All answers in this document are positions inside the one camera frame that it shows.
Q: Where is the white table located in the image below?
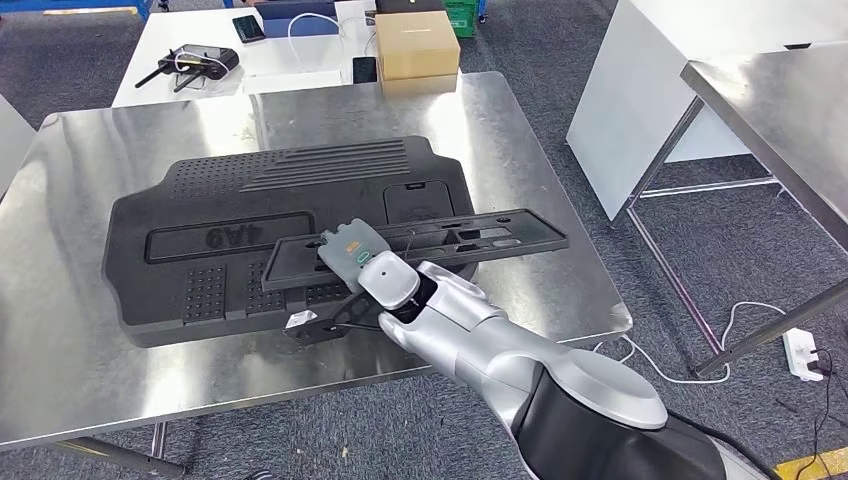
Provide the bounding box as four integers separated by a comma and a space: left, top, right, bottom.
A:
110, 0, 465, 111

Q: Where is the large black textured panel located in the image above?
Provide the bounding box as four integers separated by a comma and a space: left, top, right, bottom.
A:
100, 135, 480, 350

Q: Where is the small black device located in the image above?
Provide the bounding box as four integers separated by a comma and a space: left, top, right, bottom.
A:
351, 56, 380, 85

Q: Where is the black router with antennas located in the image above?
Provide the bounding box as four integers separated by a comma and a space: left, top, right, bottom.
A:
133, 43, 241, 95

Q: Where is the blue metal shelf rack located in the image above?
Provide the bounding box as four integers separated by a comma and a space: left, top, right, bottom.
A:
0, 0, 155, 21

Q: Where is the black plastic panel part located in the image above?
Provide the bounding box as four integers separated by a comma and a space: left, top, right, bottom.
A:
260, 207, 571, 294

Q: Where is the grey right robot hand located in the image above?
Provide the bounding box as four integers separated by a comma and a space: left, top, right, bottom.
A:
315, 217, 393, 296

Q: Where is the blue flat box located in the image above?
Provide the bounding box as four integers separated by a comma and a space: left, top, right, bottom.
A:
254, 0, 340, 40

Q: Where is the white power strip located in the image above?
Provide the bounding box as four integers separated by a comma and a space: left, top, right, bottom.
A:
781, 327, 831, 384

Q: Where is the green plastic crate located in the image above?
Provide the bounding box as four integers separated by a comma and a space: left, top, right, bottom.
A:
441, 0, 480, 40

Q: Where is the stainless steel table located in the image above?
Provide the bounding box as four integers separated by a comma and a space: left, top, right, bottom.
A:
609, 40, 848, 380
0, 92, 38, 200

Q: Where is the white power cable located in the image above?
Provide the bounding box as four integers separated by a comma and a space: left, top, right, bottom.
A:
591, 300, 791, 387

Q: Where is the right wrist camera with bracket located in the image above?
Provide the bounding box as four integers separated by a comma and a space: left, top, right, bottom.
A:
282, 294, 376, 347

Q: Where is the black smartphone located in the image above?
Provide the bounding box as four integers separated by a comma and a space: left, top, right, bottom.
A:
231, 14, 268, 45

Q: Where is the stainless steel workbench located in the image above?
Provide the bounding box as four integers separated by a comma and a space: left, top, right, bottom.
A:
0, 70, 634, 480

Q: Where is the brown cardboard box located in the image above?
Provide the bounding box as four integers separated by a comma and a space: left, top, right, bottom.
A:
374, 10, 462, 82

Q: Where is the black power cable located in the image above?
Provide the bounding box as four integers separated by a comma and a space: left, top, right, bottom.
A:
793, 347, 848, 480

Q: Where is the white panel cabinet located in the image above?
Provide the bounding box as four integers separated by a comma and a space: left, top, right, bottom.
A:
564, 0, 848, 223

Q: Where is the thin white cable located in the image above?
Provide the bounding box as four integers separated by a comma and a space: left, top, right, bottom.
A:
286, 11, 347, 74

